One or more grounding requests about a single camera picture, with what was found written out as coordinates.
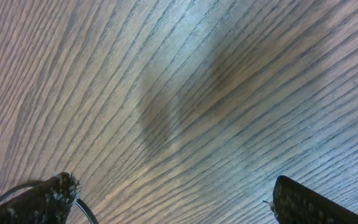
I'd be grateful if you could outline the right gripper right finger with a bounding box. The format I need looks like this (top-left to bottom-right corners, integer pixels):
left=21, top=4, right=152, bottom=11
left=270, top=175, right=358, bottom=224

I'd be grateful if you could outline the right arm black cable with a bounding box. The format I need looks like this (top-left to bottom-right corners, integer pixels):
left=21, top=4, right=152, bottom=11
left=0, top=182, right=100, bottom=224

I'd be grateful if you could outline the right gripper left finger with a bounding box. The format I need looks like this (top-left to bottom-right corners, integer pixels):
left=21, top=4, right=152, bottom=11
left=0, top=172, right=80, bottom=224

